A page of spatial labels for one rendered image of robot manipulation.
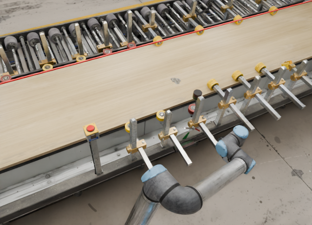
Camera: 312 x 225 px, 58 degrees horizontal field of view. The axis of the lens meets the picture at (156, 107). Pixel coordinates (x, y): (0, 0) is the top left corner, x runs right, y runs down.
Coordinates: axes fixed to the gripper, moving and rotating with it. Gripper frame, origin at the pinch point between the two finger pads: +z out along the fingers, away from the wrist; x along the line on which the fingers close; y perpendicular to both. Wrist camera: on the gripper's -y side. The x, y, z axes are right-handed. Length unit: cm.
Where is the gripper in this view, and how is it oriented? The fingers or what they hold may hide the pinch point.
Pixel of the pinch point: (224, 158)
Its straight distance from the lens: 203.5
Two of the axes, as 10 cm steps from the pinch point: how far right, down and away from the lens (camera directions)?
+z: -0.6, 6.3, 7.7
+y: 4.5, 7.1, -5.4
